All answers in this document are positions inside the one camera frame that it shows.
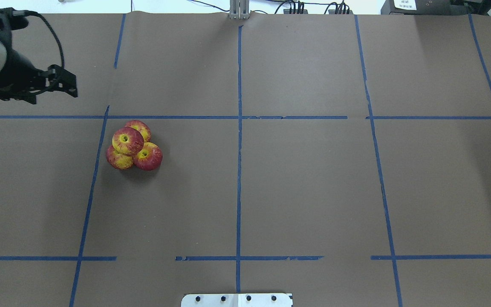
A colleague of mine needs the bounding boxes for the black desktop computer box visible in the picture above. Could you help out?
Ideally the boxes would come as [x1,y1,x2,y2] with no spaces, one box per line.
[380,0,452,16]

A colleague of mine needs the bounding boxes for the aluminium frame post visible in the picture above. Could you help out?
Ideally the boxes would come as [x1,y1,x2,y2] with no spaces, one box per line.
[228,0,251,20]

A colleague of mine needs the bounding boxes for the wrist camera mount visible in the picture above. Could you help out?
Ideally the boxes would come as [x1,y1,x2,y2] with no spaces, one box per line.
[0,7,29,41]

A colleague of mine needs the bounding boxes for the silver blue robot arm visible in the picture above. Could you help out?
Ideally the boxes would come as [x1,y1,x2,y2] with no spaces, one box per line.
[0,40,78,104]

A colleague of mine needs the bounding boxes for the lone red yellow apple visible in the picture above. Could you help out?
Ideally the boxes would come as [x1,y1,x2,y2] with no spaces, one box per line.
[111,127,144,156]

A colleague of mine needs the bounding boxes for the back red yellow apple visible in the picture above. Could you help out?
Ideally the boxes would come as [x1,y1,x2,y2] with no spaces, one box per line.
[125,120,152,142]

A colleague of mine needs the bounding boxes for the right red yellow apple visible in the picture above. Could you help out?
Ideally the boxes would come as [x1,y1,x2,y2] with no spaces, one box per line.
[133,142,163,171]

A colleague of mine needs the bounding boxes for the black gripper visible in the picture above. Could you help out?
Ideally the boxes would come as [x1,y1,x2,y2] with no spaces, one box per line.
[0,50,78,105]

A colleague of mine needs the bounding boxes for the front red yellow apple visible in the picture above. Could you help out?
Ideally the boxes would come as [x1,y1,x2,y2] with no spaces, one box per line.
[105,146,134,170]

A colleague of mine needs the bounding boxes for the white camera stand pillar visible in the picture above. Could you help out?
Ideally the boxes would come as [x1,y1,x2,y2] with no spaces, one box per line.
[181,293,294,307]

